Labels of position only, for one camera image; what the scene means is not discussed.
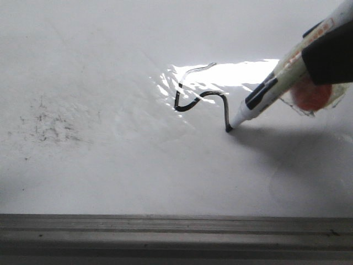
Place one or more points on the white whiteboard surface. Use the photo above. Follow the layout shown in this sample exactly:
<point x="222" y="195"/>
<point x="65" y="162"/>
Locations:
<point x="88" y="124"/>

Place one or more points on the white black whiteboard marker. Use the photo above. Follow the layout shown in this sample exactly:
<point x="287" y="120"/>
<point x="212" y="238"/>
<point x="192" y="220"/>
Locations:
<point x="288" y="71"/>

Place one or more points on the red magnet taped to marker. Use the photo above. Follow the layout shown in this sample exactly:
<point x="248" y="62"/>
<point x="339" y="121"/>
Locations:
<point x="307" y="98"/>

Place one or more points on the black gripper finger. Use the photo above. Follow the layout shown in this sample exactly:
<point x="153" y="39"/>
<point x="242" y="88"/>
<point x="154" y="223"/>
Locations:
<point x="328" y="59"/>

